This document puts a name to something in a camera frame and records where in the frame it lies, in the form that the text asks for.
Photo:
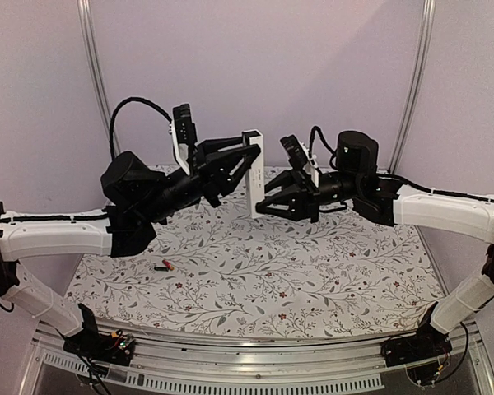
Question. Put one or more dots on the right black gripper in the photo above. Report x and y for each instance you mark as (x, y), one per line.
(302, 205)

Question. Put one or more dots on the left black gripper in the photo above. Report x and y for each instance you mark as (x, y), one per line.
(212, 176)

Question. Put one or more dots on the white remote control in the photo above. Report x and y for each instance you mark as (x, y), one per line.
(254, 178)

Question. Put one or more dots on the red AAA battery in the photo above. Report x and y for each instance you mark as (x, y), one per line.
(168, 265)

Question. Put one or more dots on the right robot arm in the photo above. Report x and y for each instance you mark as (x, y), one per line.
(389, 199)

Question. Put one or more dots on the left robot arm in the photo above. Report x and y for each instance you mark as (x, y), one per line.
(139, 198)

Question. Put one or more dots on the floral patterned table mat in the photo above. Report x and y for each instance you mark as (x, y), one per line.
(266, 277)

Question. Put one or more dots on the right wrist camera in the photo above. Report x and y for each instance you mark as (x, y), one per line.
(299, 157)

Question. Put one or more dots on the left aluminium frame post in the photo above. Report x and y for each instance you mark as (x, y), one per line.
(97, 78)

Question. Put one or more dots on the aluminium frame post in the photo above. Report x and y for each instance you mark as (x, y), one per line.
(423, 46)
(97, 78)

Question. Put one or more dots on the front aluminium rail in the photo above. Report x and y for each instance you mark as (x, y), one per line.
(172, 362)

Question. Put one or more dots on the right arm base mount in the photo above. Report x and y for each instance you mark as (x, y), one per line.
(415, 347)

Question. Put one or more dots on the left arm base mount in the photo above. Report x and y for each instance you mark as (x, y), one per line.
(116, 348)

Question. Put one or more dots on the right aluminium frame post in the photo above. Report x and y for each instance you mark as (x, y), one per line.
(423, 46)

